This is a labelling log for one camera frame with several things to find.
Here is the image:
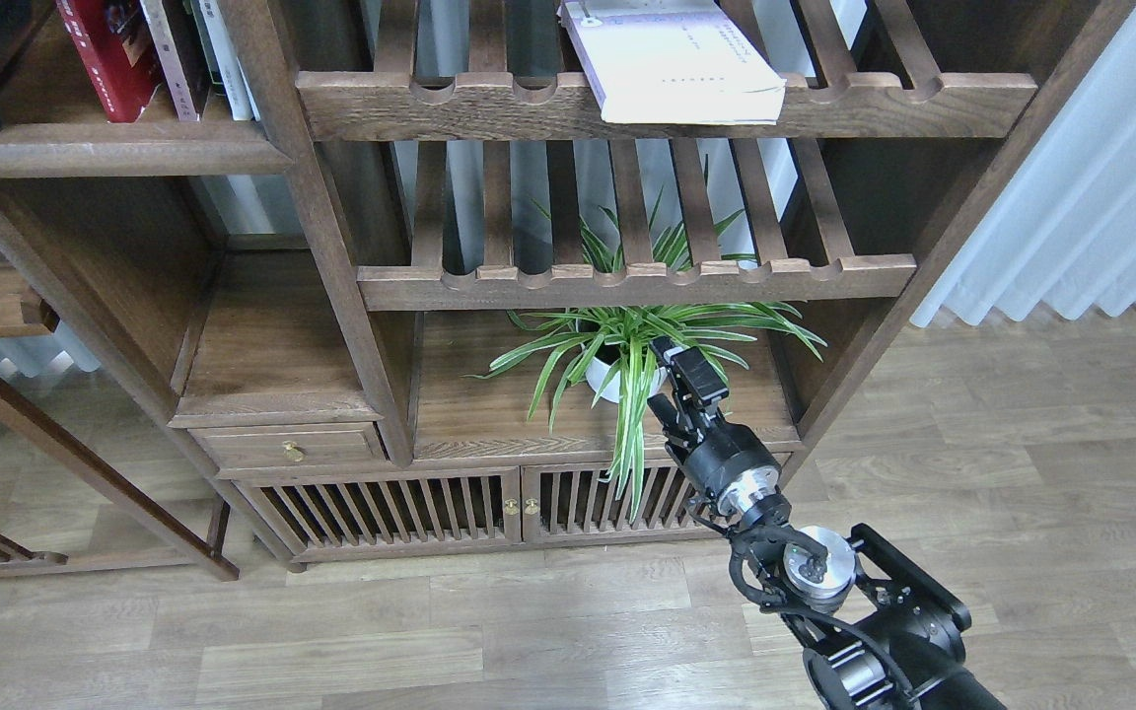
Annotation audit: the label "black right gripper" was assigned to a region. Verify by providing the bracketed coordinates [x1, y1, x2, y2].
[646, 336, 784, 520]

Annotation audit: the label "red book with photo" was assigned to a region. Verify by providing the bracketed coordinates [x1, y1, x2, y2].
[57, 1, 162, 124]

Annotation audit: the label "maroon book white characters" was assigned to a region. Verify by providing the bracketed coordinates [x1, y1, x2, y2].
[140, 1, 209, 122]

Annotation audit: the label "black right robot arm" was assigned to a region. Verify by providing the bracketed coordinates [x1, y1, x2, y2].
[648, 336, 1001, 709]

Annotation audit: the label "upright white books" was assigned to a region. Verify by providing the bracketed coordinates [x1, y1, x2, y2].
[193, 1, 261, 120]

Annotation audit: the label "green spider plant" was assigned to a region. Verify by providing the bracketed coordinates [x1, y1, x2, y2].
[469, 158, 828, 524]

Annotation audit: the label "white plant pot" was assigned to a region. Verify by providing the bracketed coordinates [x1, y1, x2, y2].
[586, 346, 669, 410]

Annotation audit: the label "white paperback book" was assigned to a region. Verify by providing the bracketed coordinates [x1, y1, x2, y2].
[556, 1, 786, 125]

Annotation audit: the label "brass drawer knob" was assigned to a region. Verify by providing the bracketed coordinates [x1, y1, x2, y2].
[281, 441, 307, 462]

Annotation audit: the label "white curtain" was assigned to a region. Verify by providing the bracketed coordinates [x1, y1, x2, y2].
[910, 9, 1136, 327]

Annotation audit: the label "dark wooden bookshelf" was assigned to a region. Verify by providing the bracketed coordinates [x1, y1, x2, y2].
[0, 1, 1135, 571]

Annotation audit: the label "wooden side furniture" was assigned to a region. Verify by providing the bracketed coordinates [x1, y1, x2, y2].
[0, 254, 239, 580]

